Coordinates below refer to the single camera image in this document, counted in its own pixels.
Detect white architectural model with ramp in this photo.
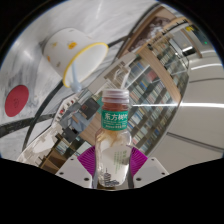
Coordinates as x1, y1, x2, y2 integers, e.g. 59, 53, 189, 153
104, 54, 141, 89

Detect clear bottle with green label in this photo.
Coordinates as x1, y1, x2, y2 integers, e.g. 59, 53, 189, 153
93, 88, 134, 190

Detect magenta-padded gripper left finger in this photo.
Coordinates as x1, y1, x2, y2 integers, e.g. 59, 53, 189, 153
54, 145, 97, 188

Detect tall bookshelf full of books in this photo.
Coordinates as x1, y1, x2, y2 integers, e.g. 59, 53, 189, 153
79, 16, 191, 158

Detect white cup with yellow rim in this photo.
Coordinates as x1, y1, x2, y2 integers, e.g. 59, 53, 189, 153
42, 27, 110, 89

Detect flat round red coaster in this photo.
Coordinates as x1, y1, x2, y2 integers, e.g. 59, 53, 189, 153
4, 84, 30, 118

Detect large white terraced architectural model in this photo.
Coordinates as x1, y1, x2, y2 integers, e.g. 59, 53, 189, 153
16, 133, 68, 168

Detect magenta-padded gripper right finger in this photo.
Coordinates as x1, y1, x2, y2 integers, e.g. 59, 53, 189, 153
127, 147, 170, 189

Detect light blue spoon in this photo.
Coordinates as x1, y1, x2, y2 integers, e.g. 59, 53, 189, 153
69, 63, 83, 94

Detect dark grey building model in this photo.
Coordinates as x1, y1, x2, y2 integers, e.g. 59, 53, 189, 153
54, 96, 101, 141

